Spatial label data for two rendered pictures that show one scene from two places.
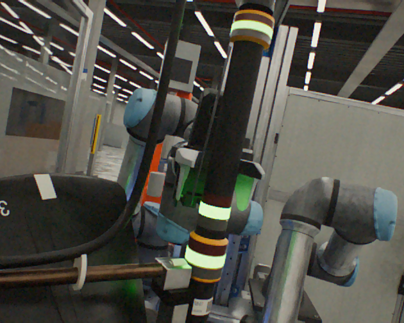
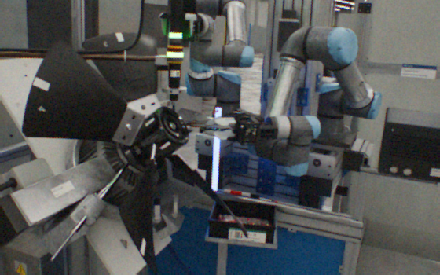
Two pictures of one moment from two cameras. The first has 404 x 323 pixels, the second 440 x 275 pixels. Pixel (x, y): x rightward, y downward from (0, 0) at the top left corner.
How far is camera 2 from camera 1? 0.84 m
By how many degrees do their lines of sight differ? 24
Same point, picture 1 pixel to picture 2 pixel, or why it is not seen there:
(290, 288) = (277, 98)
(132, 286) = (152, 71)
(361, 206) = (320, 41)
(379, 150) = not seen: outside the picture
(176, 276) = (159, 60)
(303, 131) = not seen: outside the picture
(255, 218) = (247, 55)
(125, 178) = not seen: hidden behind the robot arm
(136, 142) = not seen: hidden behind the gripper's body
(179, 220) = (197, 58)
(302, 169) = (401, 37)
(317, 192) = (295, 36)
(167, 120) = (210, 5)
